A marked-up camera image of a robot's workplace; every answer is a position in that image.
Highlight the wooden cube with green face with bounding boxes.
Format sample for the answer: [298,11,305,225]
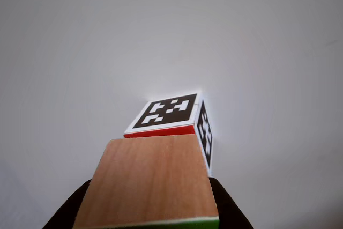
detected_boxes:
[72,134,221,229]

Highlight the red blue cube with markers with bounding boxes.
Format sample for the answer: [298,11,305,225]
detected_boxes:
[123,89,214,178]

